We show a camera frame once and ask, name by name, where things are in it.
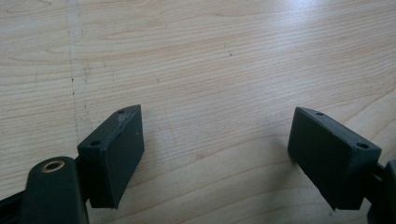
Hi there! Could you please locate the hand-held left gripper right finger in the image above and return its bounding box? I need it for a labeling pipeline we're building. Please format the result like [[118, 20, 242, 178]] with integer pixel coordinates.
[[287, 106, 383, 211]]

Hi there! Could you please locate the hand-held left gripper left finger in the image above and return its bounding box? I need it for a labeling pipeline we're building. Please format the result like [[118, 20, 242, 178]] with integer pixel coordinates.
[[77, 104, 146, 210]]

